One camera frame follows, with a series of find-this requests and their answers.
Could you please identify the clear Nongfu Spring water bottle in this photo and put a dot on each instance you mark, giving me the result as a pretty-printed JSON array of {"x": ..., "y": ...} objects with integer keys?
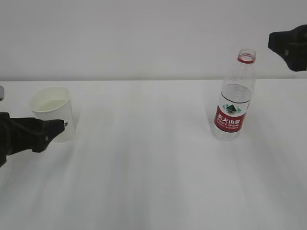
[{"x": 235, "y": 96}]

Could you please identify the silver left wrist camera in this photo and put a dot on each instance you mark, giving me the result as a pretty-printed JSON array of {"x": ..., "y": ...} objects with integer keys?
[{"x": 2, "y": 93}]

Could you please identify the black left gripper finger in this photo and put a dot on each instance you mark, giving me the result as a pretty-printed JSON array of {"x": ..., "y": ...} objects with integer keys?
[{"x": 19, "y": 134}]

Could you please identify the white paper cup green logo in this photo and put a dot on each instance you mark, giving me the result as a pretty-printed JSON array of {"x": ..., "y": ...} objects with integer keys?
[{"x": 54, "y": 103}]

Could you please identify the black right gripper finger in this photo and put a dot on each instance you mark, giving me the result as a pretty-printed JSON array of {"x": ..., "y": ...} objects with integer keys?
[{"x": 291, "y": 46}]

